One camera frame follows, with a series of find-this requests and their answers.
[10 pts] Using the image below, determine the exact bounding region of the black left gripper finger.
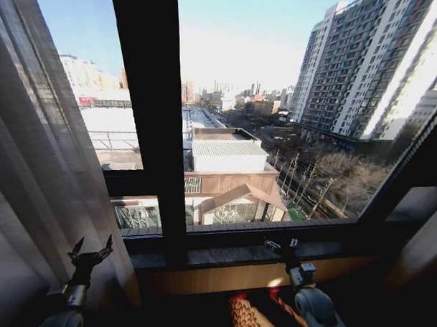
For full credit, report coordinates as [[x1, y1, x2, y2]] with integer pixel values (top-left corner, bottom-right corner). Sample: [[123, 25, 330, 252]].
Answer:
[[96, 233, 114, 258], [67, 236, 85, 257]]

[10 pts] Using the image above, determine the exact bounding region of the grey stone window sill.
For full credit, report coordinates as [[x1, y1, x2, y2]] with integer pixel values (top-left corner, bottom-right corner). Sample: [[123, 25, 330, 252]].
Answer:
[[130, 232, 346, 277]]

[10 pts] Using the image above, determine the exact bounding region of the wooden panel under sill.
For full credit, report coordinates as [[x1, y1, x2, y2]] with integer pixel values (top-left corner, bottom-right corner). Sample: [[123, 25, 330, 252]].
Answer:
[[134, 249, 381, 303]]

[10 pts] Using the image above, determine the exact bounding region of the patterned woven fabric seat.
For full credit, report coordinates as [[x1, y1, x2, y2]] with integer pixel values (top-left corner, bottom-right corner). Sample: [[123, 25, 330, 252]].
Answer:
[[228, 284, 314, 327]]

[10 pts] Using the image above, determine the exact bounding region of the brown building with white roof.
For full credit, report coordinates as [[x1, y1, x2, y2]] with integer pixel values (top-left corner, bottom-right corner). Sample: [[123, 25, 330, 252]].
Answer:
[[182, 125, 293, 229]]

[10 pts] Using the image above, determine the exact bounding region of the sheer pale curtain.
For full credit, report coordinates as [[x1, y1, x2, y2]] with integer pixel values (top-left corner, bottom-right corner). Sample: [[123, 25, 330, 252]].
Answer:
[[0, 0, 153, 327]]

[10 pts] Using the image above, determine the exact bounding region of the tall grey apartment building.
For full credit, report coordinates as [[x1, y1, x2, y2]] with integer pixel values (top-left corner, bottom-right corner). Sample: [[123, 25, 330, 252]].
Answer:
[[289, 0, 437, 146]]

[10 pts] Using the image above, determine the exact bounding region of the black window frame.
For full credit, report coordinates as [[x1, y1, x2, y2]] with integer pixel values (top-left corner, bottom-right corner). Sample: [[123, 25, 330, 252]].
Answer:
[[99, 0, 437, 280]]

